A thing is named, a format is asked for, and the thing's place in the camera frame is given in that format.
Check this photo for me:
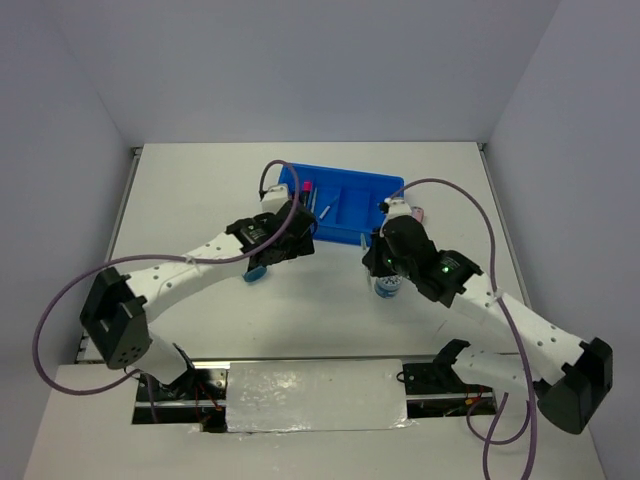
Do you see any blue jar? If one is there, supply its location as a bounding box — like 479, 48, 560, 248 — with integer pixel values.
374, 275, 402, 299
242, 266, 267, 283

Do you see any pink cap black highlighter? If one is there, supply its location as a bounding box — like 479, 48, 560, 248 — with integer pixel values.
299, 181, 313, 206

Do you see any blue pen refill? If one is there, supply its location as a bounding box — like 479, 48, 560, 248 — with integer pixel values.
318, 195, 339, 221

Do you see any yellow pen refill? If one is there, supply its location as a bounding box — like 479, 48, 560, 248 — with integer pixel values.
310, 187, 318, 213

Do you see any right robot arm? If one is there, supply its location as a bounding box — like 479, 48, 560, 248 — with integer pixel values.
362, 215, 613, 434

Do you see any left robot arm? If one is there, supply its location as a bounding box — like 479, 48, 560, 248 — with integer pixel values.
80, 201, 317, 399

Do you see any pink glue bottle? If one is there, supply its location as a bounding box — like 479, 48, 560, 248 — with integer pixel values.
412, 207, 424, 223

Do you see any blue compartment tray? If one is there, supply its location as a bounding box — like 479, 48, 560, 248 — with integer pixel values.
293, 164, 405, 245

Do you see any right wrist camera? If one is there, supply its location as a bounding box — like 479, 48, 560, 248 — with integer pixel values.
379, 197, 412, 224

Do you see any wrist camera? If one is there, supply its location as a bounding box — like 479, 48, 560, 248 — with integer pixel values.
379, 197, 412, 224
260, 183, 291, 214

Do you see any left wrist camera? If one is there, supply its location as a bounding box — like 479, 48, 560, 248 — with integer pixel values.
260, 183, 291, 214

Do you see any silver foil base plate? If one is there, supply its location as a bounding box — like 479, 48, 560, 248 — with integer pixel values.
226, 359, 408, 433

